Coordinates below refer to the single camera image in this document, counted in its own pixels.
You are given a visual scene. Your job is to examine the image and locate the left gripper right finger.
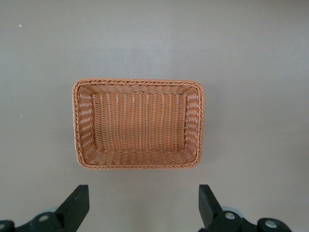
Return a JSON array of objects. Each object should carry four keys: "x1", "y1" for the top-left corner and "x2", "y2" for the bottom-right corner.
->
[{"x1": 199, "y1": 185, "x2": 290, "y2": 232}]

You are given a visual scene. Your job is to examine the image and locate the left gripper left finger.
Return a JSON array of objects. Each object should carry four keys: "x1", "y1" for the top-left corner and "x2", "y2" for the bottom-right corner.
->
[{"x1": 0, "y1": 185, "x2": 90, "y2": 232}]

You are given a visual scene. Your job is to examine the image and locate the brown wicker basket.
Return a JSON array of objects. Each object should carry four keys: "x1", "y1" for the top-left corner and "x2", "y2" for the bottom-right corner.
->
[{"x1": 71, "y1": 77, "x2": 205, "y2": 171}]

